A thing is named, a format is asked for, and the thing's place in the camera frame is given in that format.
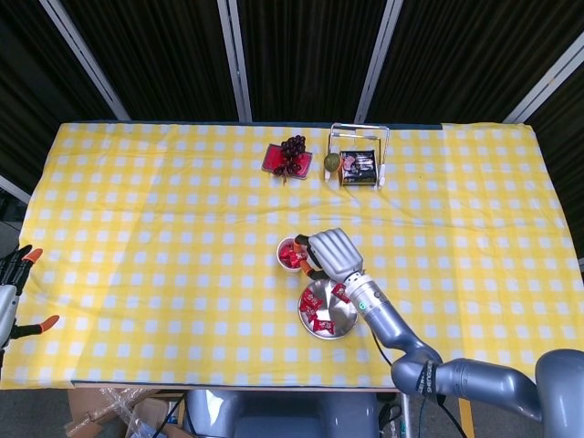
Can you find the white frame post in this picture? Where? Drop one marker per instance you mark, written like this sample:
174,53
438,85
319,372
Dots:
13,189
235,59
547,86
378,59
85,59

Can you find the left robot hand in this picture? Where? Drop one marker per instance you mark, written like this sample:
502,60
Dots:
8,310

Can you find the dark red grape bunch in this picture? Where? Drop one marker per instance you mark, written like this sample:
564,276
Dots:
292,146

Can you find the white paper cup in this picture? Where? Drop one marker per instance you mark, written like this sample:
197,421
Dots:
287,269

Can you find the yellow white checkered tablecloth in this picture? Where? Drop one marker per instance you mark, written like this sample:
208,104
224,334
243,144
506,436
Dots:
182,274

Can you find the red rectangular tray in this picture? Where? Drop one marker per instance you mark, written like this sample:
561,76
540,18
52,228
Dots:
271,157

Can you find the green orange ball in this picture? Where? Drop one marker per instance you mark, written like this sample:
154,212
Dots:
332,161

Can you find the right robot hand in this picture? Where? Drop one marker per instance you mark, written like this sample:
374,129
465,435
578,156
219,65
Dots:
335,253

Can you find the brown cardboard box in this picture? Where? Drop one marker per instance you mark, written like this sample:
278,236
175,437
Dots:
146,408

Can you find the silver table leg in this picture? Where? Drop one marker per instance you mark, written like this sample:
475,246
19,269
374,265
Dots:
407,422

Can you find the black tin box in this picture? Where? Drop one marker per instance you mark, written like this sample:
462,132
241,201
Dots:
358,169

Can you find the grey robot torso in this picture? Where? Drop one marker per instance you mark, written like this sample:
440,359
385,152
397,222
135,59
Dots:
283,415

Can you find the round steel plate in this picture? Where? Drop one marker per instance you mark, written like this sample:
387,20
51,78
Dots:
335,319

